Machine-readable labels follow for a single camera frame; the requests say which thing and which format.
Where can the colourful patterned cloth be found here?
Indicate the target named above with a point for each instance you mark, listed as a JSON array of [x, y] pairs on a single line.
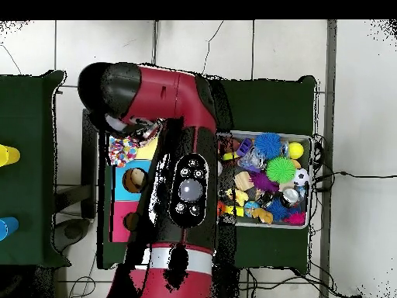
[[122, 153]]

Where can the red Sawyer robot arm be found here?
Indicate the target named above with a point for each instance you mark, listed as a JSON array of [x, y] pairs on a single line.
[[164, 93]]

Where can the wooden box with three holes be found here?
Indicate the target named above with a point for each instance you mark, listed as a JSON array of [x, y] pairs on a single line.
[[122, 192]]

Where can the shallow metal mesh bin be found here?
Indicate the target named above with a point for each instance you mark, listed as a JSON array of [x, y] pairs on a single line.
[[273, 226]]

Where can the yellow duck plush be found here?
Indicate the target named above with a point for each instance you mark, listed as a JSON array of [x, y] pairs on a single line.
[[240, 196]]

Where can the yellow cheese wedge toy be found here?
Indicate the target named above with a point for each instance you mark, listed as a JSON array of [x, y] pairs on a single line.
[[238, 211]]

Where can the purple spiky ball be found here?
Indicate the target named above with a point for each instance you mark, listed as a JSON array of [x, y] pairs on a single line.
[[263, 181]]

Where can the large blue spiky ball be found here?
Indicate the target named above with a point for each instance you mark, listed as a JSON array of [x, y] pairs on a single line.
[[268, 145]]

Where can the brown teddy bear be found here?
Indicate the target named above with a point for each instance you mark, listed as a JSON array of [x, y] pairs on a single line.
[[263, 215]]

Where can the large green spiky ball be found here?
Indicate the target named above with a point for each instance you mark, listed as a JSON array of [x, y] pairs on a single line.
[[280, 169]]

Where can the small blue spiky ball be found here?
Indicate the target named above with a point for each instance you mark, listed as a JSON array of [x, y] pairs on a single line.
[[277, 210]]

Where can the dark green tablecloth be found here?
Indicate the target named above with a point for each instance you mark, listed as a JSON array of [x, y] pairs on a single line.
[[269, 102], [28, 108]]

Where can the plain yellow ball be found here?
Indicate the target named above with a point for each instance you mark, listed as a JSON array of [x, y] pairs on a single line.
[[296, 150]]

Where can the small soccer ball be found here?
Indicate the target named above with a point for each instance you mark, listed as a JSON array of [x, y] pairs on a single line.
[[301, 177]]

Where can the pink spiky ball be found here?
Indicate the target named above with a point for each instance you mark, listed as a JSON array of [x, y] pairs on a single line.
[[295, 218]]

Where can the black upright panel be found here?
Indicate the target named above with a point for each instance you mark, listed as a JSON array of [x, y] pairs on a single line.
[[89, 186]]

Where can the grey round floor base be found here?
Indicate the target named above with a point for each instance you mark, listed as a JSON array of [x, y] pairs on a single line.
[[73, 231]]

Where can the yellow plastic cup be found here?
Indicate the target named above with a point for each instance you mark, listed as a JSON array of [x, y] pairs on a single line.
[[11, 155]]

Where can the blue plastic cup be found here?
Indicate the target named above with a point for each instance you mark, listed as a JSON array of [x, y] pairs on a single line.
[[9, 227]]

